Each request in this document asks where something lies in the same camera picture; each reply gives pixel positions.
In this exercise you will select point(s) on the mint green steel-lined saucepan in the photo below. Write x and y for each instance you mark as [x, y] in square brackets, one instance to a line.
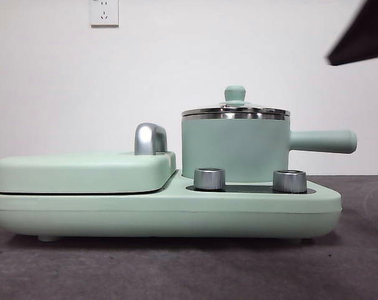
[232, 147]

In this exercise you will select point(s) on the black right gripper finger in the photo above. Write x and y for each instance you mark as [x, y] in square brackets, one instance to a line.
[367, 34]

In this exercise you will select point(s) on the silver control knob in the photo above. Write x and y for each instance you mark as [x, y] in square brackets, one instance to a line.
[209, 179]
[289, 181]

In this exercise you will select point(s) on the glass lid with green knob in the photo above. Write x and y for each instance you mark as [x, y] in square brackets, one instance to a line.
[235, 94]

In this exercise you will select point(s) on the white wall socket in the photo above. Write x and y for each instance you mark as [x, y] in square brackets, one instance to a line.
[104, 12]

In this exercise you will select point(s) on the mint green griddle cover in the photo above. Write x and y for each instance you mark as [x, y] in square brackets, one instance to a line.
[82, 172]

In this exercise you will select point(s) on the mint green breakfast machine base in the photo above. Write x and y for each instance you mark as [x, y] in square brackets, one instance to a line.
[176, 215]

